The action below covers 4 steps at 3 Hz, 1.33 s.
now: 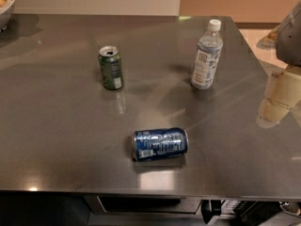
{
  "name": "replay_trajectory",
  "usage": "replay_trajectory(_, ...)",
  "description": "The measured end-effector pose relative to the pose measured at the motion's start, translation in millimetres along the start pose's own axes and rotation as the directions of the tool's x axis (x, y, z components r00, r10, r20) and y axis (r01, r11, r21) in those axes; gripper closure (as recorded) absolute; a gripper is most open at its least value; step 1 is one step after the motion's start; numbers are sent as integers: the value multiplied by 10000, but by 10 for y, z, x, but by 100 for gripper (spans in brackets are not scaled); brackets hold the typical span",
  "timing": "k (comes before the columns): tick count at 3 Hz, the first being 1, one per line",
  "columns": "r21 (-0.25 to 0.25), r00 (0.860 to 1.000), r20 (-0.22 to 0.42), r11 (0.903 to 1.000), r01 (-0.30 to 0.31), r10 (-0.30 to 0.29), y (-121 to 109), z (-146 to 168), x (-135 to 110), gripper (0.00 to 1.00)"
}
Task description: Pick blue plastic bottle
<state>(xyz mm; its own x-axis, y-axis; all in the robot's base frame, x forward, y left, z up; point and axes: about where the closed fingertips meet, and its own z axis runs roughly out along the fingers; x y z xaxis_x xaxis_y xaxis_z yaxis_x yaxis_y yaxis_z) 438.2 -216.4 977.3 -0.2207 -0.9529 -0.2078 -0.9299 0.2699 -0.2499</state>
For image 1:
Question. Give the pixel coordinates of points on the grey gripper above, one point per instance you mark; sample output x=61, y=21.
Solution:
x=290, y=41

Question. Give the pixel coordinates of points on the clear blue-label plastic bottle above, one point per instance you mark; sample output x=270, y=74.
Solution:
x=209, y=49

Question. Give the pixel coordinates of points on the dark equipment under counter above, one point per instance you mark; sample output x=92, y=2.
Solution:
x=248, y=213

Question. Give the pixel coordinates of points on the blue soda can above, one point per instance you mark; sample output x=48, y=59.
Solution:
x=156, y=144

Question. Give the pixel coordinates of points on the green soda can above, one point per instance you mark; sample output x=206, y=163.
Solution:
x=110, y=64

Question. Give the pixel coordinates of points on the white bowl with fruit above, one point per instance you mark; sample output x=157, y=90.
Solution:
x=6, y=10

